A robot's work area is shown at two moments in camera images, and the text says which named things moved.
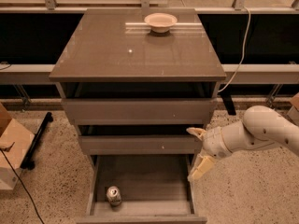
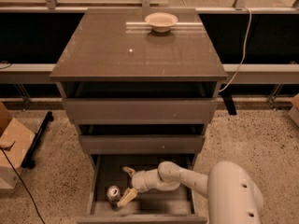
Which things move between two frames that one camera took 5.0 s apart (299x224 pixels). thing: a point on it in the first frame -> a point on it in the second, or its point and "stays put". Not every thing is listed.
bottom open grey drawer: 155,189 stays put
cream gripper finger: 201,167 -> 130,194
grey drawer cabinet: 135,80 stays put
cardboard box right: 293,112 stays put
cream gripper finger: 199,133 -> 129,171
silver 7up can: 114,195 stays put
